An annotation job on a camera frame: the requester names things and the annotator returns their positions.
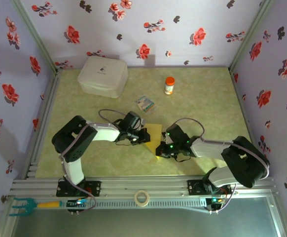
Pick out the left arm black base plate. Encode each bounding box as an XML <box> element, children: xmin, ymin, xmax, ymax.
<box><xmin>56</xmin><ymin>180</ymin><xmax>102</xmax><ymax>198</ymax></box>

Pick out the teal rake yellow handle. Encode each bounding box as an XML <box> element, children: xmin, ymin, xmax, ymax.
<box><xmin>9</xmin><ymin>197</ymin><xmax>64</xmax><ymax>217</ymax></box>

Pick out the aluminium side rail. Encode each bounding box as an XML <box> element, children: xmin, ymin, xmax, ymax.
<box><xmin>22</xmin><ymin>69</ymin><xmax>63</xmax><ymax>179</ymax></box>

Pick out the orange-capped small bottle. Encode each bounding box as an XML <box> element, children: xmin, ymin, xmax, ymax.
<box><xmin>164</xmin><ymin>76</ymin><xmax>176</xmax><ymax>96</ymax></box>

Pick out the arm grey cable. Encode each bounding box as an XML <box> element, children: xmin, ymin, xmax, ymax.
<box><xmin>59</xmin><ymin>109</ymin><xmax>128</xmax><ymax>211</ymax></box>
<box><xmin>174</xmin><ymin>118</ymin><xmax>270</xmax><ymax>214</ymax></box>

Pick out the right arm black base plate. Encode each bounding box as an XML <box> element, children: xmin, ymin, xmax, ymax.
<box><xmin>187</xmin><ymin>179</ymin><xmax>233</xmax><ymax>196</ymax></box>

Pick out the white tape roll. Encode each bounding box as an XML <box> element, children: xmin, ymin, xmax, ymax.
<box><xmin>134</xmin><ymin>190</ymin><xmax>150</xmax><ymax>207</ymax></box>

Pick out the slotted grey cable duct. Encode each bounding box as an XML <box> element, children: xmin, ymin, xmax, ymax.
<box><xmin>59</xmin><ymin>199</ymin><xmax>223</xmax><ymax>210</ymax></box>

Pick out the aluminium corner post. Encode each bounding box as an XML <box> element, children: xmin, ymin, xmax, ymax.
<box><xmin>10</xmin><ymin>0</ymin><xmax>58</xmax><ymax>73</ymax></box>
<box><xmin>228</xmin><ymin>0</ymin><xmax>275</xmax><ymax>72</ymax></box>

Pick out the wide aluminium frame rail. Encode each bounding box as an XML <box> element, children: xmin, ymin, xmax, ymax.
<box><xmin>9</xmin><ymin>175</ymin><xmax>279</xmax><ymax>198</ymax></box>

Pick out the left arm grey cable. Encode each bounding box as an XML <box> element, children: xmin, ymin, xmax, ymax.
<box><xmin>59</xmin><ymin>109</ymin><xmax>128</xmax><ymax>211</ymax></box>

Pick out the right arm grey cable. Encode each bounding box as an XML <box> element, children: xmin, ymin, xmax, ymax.
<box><xmin>174</xmin><ymin>118</ymin><xmax>270</xmax><ymax>214</ymax></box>

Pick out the small printed packet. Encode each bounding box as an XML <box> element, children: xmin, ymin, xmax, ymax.
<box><xmin>134</xmin><ymin>95</ymin><xmax>157</xmax><ymax>113</ymax></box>

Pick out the white square storage box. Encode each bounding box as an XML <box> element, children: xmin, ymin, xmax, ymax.
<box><xmin>77</xmin><ymin>56</ymin><xmax>129</xmax><ymax>99</ymax></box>

